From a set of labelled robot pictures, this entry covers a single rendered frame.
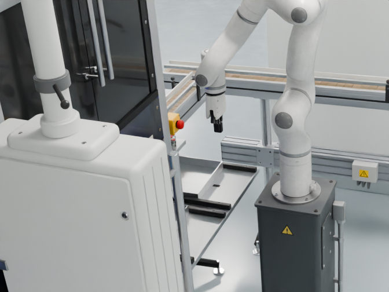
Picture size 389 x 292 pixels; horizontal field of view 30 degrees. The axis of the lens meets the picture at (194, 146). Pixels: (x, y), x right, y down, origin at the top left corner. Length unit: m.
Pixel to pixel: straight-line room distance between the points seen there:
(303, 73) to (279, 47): 1.66
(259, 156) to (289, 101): 1.30
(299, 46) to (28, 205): 1.10
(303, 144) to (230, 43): 0.45
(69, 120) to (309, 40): 1.03
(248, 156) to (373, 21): 0.98
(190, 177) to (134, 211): 1.22
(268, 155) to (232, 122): 1.54
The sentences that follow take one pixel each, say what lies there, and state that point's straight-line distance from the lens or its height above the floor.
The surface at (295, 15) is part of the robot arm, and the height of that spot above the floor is 1.61.
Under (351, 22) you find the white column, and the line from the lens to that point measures 4.05.
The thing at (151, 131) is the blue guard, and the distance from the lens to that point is 2.93.
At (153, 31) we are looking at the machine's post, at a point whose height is 1.45.
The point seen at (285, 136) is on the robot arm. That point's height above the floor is 1.14.
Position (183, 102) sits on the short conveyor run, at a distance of 3.47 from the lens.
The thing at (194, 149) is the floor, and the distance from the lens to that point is 5.01.
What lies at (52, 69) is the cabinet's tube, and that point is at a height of 1.76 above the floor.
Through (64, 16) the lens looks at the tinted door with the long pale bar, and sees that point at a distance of 2.37.
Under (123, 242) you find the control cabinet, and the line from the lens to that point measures 1.79.
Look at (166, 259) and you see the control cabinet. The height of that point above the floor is 1.24.
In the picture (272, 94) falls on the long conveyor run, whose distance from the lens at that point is 3.63.
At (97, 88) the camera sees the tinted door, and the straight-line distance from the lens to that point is 2.56.
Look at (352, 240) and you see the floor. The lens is 4.05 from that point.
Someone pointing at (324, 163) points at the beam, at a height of 0.50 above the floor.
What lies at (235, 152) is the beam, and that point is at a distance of 3.89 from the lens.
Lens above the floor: 2.37
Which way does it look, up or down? 28 degrees down
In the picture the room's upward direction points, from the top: 6 degrees counter-clockwise
